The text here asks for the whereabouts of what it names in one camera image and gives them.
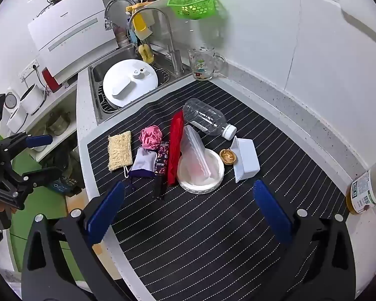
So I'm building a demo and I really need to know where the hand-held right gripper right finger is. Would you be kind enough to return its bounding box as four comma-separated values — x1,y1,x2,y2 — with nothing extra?
252,179,357,301

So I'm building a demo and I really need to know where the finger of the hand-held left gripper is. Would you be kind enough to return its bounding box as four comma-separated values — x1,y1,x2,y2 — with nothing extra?
0,133,54,164
6,167,63,196

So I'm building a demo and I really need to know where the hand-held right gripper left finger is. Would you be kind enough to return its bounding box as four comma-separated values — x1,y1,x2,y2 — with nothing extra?
21,180,126,301

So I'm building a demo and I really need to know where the white plastic box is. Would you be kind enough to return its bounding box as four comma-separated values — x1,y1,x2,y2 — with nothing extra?
230,136,260,184

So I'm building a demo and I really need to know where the purple and white pouch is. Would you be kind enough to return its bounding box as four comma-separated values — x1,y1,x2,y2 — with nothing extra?
127,147,159,179

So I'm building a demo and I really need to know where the beige loofah sponge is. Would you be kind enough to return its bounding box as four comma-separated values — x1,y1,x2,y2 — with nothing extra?
108,131,134,179

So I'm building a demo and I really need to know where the white round lid container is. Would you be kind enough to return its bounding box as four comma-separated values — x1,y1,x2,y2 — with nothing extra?
177,149,225,194

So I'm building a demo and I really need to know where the walnut shell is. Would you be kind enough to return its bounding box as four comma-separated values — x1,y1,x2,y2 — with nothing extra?
219,149,238,165

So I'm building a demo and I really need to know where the pink wrapper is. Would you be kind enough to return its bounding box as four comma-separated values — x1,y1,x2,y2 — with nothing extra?
140,125,163,150

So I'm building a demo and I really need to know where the red packet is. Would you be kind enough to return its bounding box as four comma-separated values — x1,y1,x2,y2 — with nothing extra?
167,111,185,186

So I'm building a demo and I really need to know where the clear zip bag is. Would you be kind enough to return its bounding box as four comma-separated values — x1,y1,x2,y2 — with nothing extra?
179,125,212,182

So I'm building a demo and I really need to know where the steel pot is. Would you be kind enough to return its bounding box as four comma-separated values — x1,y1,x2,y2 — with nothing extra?
47,111,71,137

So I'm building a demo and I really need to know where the white rice cooker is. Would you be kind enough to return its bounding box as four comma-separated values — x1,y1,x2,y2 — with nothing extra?
5,92,29,134

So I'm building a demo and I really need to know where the white shelf unit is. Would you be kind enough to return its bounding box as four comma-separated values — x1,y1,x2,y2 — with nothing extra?
0,82,79,164

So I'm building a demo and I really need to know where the red container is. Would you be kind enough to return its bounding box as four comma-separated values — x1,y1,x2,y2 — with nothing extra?
41,67,61,93

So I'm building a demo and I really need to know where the black striped mat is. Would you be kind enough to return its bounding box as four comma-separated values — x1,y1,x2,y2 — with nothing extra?
87,80,356,301

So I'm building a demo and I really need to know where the steel sink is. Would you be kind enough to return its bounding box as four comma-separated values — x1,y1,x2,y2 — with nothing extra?
88,43,193,125

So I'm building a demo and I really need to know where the yellow drink bottle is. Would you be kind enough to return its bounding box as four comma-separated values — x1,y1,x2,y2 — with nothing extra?
346,158,376,215

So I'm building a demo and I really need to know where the white dishwasher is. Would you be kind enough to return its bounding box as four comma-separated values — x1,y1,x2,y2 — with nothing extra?
28,0,119,79

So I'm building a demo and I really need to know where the small chrome faucet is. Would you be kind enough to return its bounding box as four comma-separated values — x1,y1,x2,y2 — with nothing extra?
104,0,136,31

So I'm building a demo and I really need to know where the yellow sponge brush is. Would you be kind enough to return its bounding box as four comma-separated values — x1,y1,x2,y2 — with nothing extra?
137,44,155,63

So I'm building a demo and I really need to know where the yellow plastic holder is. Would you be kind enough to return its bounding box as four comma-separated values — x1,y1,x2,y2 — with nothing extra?
133,13,148,32

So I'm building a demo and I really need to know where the tall steel faucet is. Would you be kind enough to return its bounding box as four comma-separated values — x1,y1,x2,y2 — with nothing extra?
128,7,184,76

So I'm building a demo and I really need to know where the printed glass mug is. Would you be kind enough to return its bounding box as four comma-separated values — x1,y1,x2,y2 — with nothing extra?
188,46,227,81

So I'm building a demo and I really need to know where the yellow rack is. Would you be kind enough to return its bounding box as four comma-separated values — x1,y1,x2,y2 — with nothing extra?
126,2,154,15

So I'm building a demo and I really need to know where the green plastic basket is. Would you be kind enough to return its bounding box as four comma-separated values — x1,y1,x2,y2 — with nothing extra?
167,0,217,20

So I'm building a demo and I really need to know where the wall socket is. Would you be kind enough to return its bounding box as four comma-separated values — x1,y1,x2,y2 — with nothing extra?
19,59,40,79

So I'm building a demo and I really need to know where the wire sink rack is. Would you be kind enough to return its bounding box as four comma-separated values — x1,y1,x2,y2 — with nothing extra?
98,64,170,113

